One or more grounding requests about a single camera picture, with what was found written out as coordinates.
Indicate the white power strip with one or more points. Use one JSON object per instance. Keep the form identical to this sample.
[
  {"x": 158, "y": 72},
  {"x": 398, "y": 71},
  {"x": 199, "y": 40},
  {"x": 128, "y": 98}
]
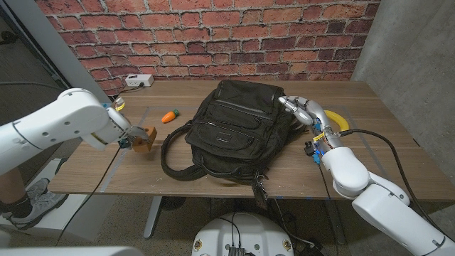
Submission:
[{"x": 136, "y": 80}]

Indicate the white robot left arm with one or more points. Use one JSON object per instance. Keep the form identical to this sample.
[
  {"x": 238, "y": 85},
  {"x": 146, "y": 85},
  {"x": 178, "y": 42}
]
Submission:
[{"x": 57, "y": 124}]

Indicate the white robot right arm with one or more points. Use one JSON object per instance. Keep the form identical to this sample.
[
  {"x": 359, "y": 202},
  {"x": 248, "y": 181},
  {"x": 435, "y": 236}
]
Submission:
[{"x": 384, "y": 202}]

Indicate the grey sneaker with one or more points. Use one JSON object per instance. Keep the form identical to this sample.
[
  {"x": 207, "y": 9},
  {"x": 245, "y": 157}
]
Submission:
[
  {"x": 37, "y": 186},
  {"x": 42, "y": 206}
]

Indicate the orange toy carrot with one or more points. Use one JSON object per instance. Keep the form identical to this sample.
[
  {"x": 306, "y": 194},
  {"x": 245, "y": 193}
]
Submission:
[{"x": 168, "y": 116}]

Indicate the brown brick shaped block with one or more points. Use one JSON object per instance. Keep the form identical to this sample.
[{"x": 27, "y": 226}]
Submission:
[{"x": 145, "y": 139}]

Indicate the person beside the table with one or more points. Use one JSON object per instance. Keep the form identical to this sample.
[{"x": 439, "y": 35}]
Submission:
[{"x": 12, "y": 192}]

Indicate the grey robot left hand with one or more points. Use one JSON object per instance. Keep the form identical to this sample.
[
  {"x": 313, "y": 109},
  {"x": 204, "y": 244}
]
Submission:
[{"x": 136, "y": 134}]

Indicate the yellow banana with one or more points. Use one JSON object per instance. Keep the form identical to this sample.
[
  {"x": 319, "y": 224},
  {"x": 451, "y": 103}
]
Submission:
[{"x": 339, "y": 119}]

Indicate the grey metal table leg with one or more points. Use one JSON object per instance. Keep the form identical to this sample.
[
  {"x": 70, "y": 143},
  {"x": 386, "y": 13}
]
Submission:
[
  {"x": 335, "y": 220},
  {"x": 153, "y": 217}
]

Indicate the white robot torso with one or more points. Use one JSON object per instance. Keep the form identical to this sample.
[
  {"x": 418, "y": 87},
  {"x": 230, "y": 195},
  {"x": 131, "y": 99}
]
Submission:
[{"x": 245, "y": 234}]

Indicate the printed brick wall backdrop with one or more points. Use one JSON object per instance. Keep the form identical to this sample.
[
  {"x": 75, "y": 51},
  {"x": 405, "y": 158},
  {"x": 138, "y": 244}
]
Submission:
[{"x": 213, "y": 39}]

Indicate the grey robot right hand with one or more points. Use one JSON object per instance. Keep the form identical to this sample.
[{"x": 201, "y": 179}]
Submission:
[{"x": 307, "y": 110}]

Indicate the black fabric backpack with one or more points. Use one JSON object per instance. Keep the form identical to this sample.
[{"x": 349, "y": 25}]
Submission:
[{"x": 234, "y": 131}]

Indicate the black luggage tag with keyring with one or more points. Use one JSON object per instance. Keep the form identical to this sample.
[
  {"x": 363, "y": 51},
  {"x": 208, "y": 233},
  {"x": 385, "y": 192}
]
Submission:
[{"x": 261, "y": 192}]

